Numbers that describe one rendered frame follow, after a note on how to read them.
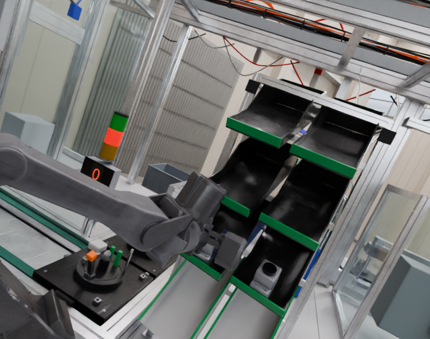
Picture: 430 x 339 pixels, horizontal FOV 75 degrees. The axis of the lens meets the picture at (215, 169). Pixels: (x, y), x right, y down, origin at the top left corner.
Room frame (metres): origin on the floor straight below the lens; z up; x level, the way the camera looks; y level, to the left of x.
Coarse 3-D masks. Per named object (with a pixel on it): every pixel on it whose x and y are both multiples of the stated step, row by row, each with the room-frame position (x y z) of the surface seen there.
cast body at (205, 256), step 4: (216, 240) 0.61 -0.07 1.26; (208, 244) 0.60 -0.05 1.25; (204, 248) 0.60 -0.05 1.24; (208, 248) 0.60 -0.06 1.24; (212, 248) 0.59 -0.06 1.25; (200, 252) 0.61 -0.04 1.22; (204, 252) 0.61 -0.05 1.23; (208, 252) 0.60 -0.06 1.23; (196, 256) 0.61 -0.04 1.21; (200, 256) 0.60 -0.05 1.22; (204, 256) 0.60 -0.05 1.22; (208, 256) 0.60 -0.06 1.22; (204, 260) 0.60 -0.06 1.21; (208, 260) 0.59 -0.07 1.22; (208, 264) 0.61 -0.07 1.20
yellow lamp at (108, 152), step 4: (104, 144) 0.89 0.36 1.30; (108, 144) 0.89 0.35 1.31; (104, 148) 0.89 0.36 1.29; (108, 148) 0.89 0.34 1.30; (112, 148) 0.89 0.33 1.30; (116, 148) 0.90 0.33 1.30; (100, 152) 0.89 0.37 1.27; (104, 152) 0.89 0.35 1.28; (108, 152) 0.89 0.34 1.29; (112, 152) 0.89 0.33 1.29; (116, 152) 0.91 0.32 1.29; (100, 156) 0.89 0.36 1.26; (104, 156) 0.89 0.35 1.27; (108, 156) 0.89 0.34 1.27; (112, 156) 0.90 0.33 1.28; (112, 160) 0.90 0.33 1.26
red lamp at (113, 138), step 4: (108, 128) 0.89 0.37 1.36; (108, 132) 0.89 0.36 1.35; (112, 132) 0.89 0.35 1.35; (116, 132) 0.89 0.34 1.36; (120, 132) 0.90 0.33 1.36; (108, 136) 0.89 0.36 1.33; (112, 136) 0.89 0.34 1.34; (116, 136) 0.89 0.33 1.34; (120, 136) 0.90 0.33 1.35; (104, 140) 0.89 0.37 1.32; (108, 140) 0.89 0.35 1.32; (112, 140) 0.89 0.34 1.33; (116, 140) 0.89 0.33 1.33; (120, 140) 0.91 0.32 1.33; (112, 144) 0.89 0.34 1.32; (116, 144) 0.90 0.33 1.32
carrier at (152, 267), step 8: (104, 240) 0.93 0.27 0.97; (112, 240) 0.95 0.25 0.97; (120, 240) 0.97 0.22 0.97; (120, 248) 0.92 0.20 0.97; (128, 248) 0.94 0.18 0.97; (136, 256) 0.91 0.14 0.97; (144, 256) 0.93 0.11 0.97; (176, 256) 1.02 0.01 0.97; (136, 264) 0.87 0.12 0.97; (144, 264) 0.89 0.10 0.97; (152, 264) 0.90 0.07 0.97; (168, 264) 0.94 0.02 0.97; (144, 272) 0.86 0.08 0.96; (152, 272) 0.86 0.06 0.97; (160, 272) 0.88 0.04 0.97
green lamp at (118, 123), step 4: (112, 116) 0.89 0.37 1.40; (116, 116) 0.89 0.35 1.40; (120, 116) 0.89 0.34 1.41; (112, 120) 0.89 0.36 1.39; (116, 120) 0.89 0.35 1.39; (120, 120) 0.89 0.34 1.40; (124, 120) 0.90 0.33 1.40; (112, 124) 0.89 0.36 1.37; (116, 124) 0.89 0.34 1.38; (120, 124) 0.89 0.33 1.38; (124, 124) 0.90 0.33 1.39; (112, 128) 0.89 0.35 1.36; (116, 128) 0.89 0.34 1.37; (120, 128) 0.89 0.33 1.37; (124, 128) 0.91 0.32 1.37
